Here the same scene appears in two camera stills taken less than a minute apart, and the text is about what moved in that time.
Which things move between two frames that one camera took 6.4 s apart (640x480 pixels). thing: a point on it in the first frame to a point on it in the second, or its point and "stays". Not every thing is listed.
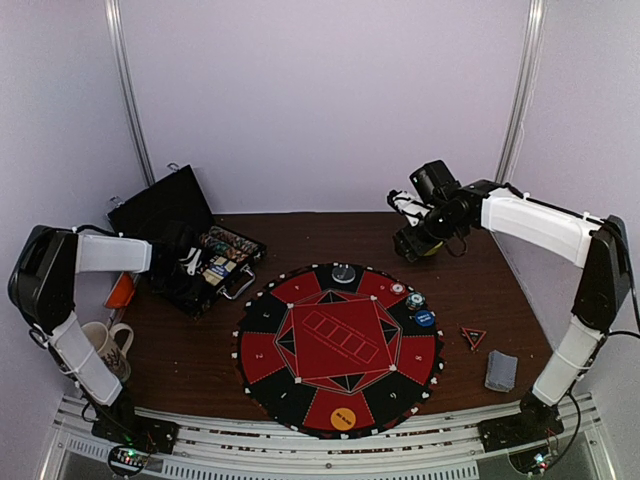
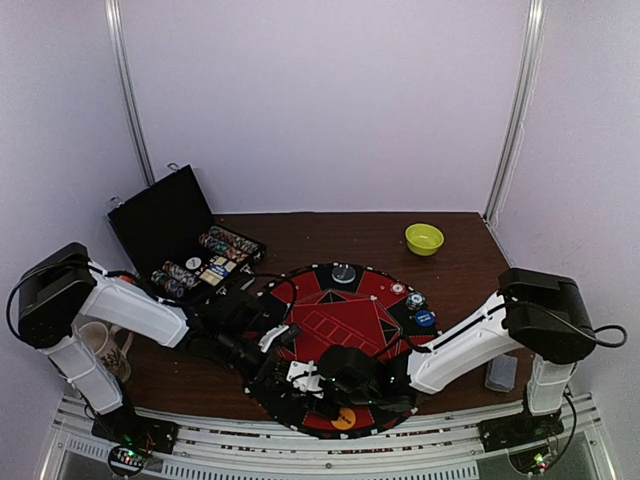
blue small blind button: [424, 318] stays
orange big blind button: [343, 419] stays
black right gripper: [409, 241] to [322, 400]
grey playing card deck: [500, 371] stays
